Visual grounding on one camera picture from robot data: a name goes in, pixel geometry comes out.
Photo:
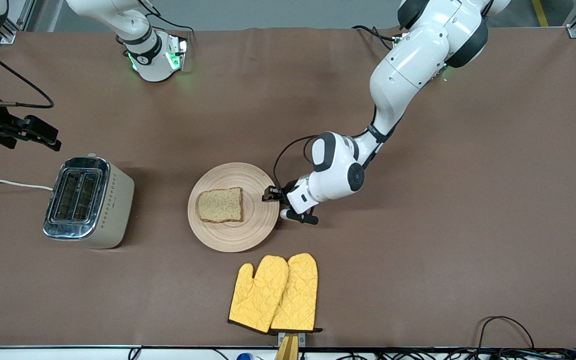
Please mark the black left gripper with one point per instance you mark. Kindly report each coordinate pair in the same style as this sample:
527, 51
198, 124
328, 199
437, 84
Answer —
281, 194

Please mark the round wooden plate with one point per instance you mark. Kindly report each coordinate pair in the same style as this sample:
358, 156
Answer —
258, 225

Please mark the brown toast slice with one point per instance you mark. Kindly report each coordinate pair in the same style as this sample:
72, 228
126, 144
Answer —
220, 205

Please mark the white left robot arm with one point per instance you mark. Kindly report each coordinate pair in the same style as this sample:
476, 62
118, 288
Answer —
408, 65

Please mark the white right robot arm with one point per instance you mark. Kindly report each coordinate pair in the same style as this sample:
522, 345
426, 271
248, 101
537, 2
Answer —
150, 65

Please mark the silver two-slot toaster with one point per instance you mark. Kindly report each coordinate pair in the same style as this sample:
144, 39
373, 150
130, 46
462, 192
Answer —
93, 205

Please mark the yellow quilted oven mitt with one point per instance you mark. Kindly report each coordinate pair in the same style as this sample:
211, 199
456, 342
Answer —
255, 300
298, 295

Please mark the blue cap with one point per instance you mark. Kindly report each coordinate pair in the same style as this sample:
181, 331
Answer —
244, 357

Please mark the brown table cover sheet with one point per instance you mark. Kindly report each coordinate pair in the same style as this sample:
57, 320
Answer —
468, 200

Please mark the wooden stick with metal bracket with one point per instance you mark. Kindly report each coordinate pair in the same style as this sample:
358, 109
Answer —
288, 350

